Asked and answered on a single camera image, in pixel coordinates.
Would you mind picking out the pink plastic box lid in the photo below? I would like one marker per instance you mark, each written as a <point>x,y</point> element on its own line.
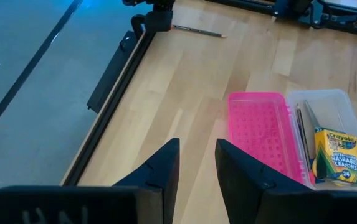
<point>259,130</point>

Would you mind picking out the yellow Crayola crayon box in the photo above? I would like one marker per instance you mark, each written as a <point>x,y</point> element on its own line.
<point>337,155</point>

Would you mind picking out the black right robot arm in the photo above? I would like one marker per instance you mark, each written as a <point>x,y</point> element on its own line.
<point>290,7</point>

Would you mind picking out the black bar mount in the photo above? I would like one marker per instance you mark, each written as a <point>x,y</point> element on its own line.
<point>112,71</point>

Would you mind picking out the clear plastic box base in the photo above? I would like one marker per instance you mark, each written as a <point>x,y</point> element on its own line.
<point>337,105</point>

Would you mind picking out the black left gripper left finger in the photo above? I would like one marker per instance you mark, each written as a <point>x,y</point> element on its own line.
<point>156,180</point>

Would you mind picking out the dark pencil orange eraser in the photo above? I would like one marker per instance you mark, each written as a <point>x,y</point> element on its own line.
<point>200,31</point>
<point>302,137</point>

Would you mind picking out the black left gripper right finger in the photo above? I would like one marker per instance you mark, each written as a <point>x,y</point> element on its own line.
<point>243,193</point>

